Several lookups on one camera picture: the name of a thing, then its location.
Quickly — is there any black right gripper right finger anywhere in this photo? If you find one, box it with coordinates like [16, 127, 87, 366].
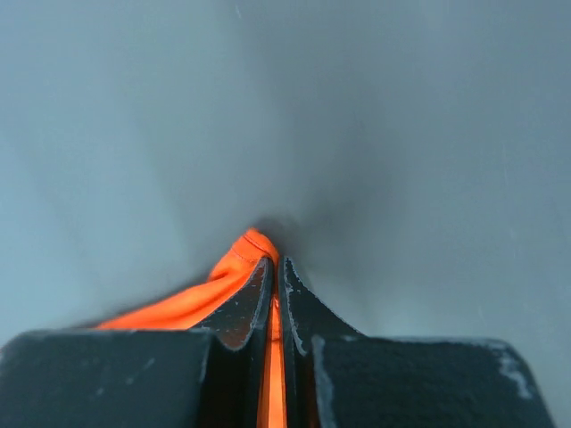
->
[277, 258, 553, 427]

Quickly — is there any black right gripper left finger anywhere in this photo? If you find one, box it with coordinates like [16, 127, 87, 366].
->
[1, 259, 274, 427]

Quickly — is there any orange t shirt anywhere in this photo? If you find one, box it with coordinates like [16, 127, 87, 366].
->
[96, 228, 287, 427]

